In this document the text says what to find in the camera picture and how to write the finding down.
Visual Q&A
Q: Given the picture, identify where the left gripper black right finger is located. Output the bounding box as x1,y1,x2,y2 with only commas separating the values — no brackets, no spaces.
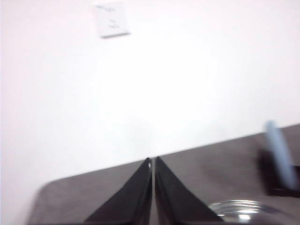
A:
155,157,224,225

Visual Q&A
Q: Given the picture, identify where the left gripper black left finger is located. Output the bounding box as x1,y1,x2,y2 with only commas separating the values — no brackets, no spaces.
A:
84,157,152,225

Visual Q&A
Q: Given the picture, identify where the green electric steamer pot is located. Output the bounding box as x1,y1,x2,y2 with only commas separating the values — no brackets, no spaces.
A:
209,200,276,225

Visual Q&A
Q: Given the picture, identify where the black plate rack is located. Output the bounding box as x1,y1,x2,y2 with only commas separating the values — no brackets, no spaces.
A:
257,149,300,198

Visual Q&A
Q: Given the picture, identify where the blue plate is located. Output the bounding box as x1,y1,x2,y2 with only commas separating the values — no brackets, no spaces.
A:
266,121,298,190

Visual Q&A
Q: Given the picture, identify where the white wall outlet left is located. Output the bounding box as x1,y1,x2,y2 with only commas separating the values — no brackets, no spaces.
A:
94,1,131,38

